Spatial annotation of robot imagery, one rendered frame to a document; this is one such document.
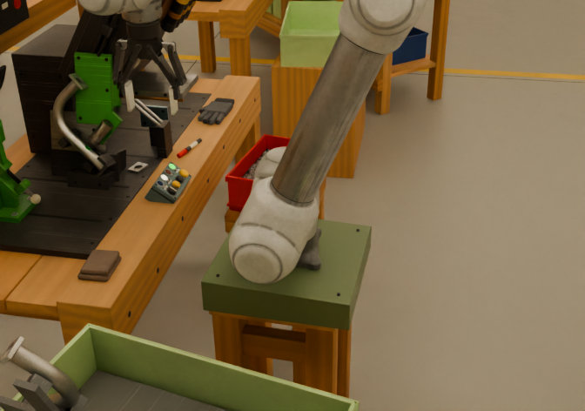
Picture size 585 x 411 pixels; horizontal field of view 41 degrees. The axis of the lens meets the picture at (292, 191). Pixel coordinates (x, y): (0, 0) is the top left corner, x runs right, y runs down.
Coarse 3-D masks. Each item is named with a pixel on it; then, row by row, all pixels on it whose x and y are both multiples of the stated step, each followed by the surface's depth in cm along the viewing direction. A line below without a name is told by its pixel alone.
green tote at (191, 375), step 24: (96, 336) 166; (120, 336) 163; (72, 360) 162; (96, 360) 170; (120, 360) 167; (144, 360) 164; (168, 360) 161; (192, 360) 158; (216, 360) 156; (168, 384) 164; (192, 384) 161; (216, 384) 158; (240, 384) 155; (264, 384) 152; (288, 384) 150; (240, 408) 159; (264, 408) 156; (288, 408) 153; (312, 408) 150; (336, 408) 148
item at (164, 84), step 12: (144, 72) 250; (156, 72) 250; (132, 84) 241; (144, 84) 241; (156, 84) 241; (168, 84) 241; (192, 84) 244; (120, 96) 239; (144, 96) 237; (156, 96) 237; (168, 96) 236; (180, 96) 235
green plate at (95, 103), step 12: (84, 60) 225; (96, 60) 225; (108, 60) 224; (84, 72) 226; (96, 72) 225; (108, 72) 225; (96, 84) 226; (108, 84) 226; (84, 96) 228; (96, 96) 227; (108, 96) 227; (84, 108) 229; (96, 108) 228; (108, 108) 227; (84, 120) 230; (96, 120) 229
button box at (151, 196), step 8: (168, 168) 230; (176, 168) 232; (160, 176) 225; (168, 176) 227; (176, 176) 230; (168, 184) 225; (184, 184) 229; (152, 192) 222; (160, 192) 221; (168, 192) 222; (176, 192) 224; (152, 200) 223; (160, 200) 223; (168, 200) 222
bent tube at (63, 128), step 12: (72, 84) 224; (84, 84) 226; (60, 96) 226; (60, 108) 227; (60, 120) 228; (60, 132) 229; (72, 132) 229; (72, 144) 229; (84, 144) 229; (84, 156) 229; (96, 156) 229
